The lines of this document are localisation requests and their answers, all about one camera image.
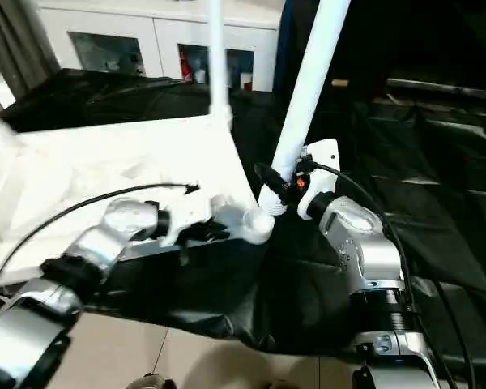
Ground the white plastic table top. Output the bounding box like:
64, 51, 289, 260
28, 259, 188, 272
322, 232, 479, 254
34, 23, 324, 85
0, 114, 276, 289

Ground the black mat cover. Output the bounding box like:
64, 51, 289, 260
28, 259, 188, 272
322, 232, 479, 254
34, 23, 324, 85
0, 66, 486, 382

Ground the white cabinet with glass doors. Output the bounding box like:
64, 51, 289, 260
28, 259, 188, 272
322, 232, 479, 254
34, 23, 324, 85
35, 0, 281, 93

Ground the grey metal rod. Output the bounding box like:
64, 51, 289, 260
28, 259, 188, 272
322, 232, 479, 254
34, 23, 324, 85
386, 78, 486, 99

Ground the black case with gold label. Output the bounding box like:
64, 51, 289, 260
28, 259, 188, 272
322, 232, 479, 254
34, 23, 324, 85
274, 0, 392, 107

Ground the grey curtain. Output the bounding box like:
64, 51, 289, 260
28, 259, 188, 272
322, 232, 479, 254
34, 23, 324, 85
0, 0, 62, 105

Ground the dark robot foot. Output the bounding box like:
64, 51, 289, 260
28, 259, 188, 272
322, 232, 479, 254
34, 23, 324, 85
128, 374, 176, 389
266, 379, 305, 389

